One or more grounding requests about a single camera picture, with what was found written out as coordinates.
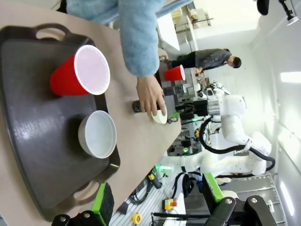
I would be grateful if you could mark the background person in dark jacket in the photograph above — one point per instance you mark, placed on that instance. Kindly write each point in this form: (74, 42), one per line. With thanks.
(211, 58)

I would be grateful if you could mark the ceiling light panel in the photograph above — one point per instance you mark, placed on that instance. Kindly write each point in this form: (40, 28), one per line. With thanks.
(287, 200)
(291, 77)

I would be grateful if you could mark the white board panel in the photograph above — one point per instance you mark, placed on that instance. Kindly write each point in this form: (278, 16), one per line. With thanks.
(169, 30)

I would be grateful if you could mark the person's left hand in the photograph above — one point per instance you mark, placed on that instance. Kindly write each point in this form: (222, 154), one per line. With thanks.
(149, 94)

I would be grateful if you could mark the yellow emergency stop button box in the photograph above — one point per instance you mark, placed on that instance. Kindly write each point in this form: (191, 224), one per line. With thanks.
(169, 203)

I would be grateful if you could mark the person's light blue sleeved forearm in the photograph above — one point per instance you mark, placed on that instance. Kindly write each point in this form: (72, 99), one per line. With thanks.
(138, 42)

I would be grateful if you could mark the white round bowl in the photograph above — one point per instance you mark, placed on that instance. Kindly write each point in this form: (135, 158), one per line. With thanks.
(98, 134)
(160, 118)

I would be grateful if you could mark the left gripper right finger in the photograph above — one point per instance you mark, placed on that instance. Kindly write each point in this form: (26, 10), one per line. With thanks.
(211, 188)

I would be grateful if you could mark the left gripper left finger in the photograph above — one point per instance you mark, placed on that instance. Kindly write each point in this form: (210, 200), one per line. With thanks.
(104, 202)

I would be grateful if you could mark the red plastic cup white inside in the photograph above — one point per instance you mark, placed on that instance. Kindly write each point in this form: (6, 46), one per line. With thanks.
(174, 74)
(63, 80)

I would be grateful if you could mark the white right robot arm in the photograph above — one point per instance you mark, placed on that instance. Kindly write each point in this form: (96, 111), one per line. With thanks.
(232, 110)

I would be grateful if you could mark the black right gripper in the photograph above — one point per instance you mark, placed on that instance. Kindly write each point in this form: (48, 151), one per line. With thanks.
(187, 113)

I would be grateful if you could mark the yellow black handheld device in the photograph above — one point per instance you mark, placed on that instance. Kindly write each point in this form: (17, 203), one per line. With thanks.
(155, 180)

